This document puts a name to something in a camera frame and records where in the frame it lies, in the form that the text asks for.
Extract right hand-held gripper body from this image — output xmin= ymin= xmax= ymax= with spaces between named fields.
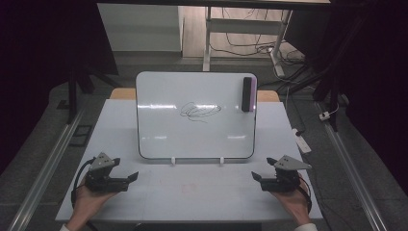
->
xmin=259 ymin=154 xmax=313 ymax=193

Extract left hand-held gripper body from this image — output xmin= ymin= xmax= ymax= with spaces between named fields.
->
xmin=84 ymin=152 xmax=131 ymax=193

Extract black and purple whiteboard eraser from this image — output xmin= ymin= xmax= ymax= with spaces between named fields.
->
xmin=241 ymin=76 xmax=257 ymax=113

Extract person's left hand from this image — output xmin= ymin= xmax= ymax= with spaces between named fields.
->
xmin=70 ymin=177 xmax=117 ymax=227

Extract person's right hand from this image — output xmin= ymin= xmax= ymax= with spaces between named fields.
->
xmin=272 ymin=175 xmax=312 ymax=227

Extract white power strip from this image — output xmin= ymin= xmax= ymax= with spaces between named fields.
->
xmin=292 ymin=128 xmax=313 ymax=154

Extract white whiteboard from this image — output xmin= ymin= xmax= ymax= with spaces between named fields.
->
xmin=135 ymin=70 xmax=259 ymax=160

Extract tan wooden board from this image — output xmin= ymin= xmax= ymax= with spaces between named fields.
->
xmin=109 ymin=88 xmax=281 ymax=103

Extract black metal stand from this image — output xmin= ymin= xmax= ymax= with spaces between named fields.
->
xmin=277 ymin=13 xmax=370 ymax=133
xmin=57 ymin=62 xmax=120 ymax=125

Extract white panel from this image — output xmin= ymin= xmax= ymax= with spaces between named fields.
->
xmin=96 ymin=3 xmax=186 ymax=52

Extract dark curtain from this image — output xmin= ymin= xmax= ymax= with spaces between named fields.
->
xmin=0 ymin=0 xmax=119 ymax=176
xmin=285 ymin=0 xmax=408 ymax=195

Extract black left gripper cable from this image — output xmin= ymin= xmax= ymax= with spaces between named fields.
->
xmin=70 ymin=156 xmax=97 ymax=206

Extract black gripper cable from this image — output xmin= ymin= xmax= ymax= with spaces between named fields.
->
xmin=70 ymin=156 xmax=97 ymax=206
xmin=297 ymin=177 xmax=314 ymax=215

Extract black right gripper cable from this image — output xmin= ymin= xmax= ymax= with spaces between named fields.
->
xmin=297 ymin=177 xmax=314 ymax=215

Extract black floor frame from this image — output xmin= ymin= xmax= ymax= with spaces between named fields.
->
xmin=68 ymin=124 xmax=94 ymax=148

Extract aluminium rail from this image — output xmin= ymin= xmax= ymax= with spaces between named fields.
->
xmin=8 ymin=107 xmax=86 ymax=231
xmin=316 ymin=102 xmax=389 ymax=231

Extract black floor cables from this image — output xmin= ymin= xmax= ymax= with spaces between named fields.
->
xmin=210 ymin=8 xmax=306 ymax=64

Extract white desk frame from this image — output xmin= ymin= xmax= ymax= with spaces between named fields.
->
xmin=202 ymin=6 xmax=293 ymax=78

